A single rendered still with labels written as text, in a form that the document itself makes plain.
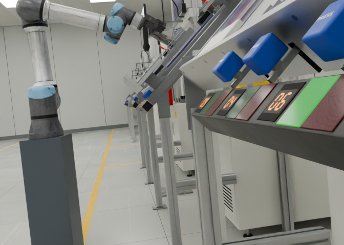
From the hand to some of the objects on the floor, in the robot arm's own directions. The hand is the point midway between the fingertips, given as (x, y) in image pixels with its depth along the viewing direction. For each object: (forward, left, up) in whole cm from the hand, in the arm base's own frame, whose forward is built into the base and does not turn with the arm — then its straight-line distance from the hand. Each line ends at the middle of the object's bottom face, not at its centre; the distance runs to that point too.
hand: (174, 45), depth 188 cm
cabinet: (+47, +8, -93) cm, 105 cm away
